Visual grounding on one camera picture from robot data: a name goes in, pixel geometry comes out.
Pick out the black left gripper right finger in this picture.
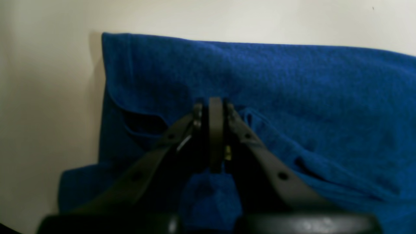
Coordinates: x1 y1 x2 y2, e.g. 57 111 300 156
209 97 383 234

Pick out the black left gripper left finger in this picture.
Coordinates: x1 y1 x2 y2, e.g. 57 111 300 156
37 102 208 234

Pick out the blue t-shirt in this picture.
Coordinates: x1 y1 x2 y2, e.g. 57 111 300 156
58 33 416 234

